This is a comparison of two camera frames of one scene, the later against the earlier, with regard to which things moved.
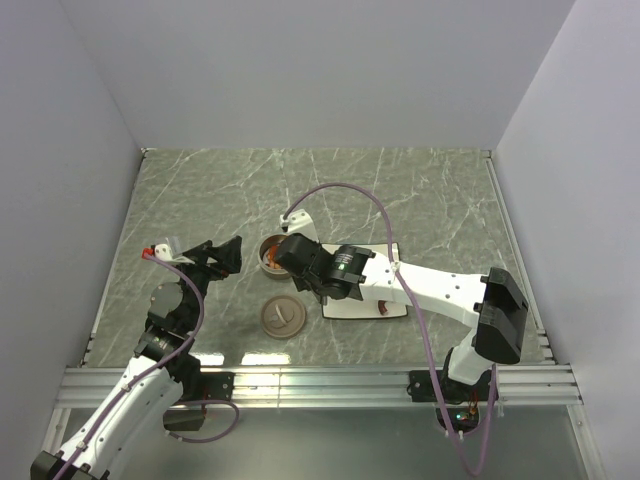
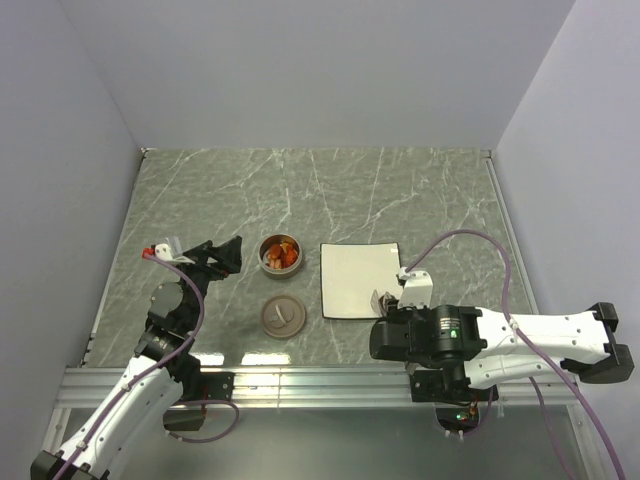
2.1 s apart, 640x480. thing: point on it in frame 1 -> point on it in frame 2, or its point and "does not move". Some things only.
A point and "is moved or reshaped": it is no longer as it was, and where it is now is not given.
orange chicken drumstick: [271, 257] is moved or reshaped
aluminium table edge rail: [88, 386] does not move
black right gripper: [301, 283] -> [396, 314]
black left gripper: [227, 257] does not move
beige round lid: [283, 316] does not move
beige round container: [263, 251] does not move
